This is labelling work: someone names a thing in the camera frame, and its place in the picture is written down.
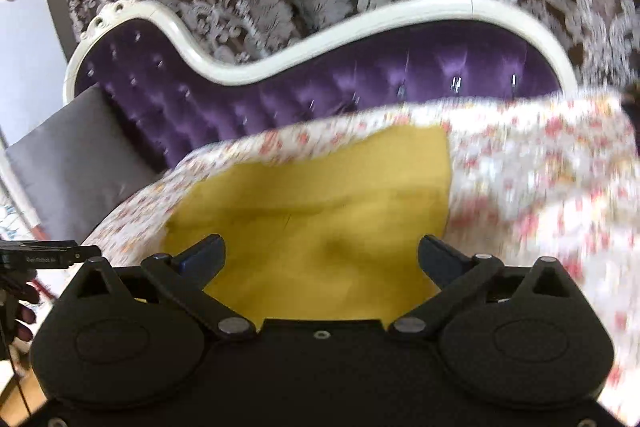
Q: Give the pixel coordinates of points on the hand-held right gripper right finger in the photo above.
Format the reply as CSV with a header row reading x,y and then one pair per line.
x,y
440,257

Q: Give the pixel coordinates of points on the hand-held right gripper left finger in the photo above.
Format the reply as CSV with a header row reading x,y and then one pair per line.
x,y
204,255

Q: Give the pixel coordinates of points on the yellow knitted cloth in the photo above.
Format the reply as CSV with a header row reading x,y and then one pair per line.
x,y
310,217

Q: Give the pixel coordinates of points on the person's left hand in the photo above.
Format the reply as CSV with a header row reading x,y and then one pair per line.
x,y
24,307

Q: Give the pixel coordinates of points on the grey pillow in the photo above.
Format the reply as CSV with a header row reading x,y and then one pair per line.
x,y
75,167

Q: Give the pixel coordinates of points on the floral bed blanket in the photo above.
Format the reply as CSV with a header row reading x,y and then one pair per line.
x,y
525,167

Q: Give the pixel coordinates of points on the purple tufted sofa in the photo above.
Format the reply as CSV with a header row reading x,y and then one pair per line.
x,y
350,77

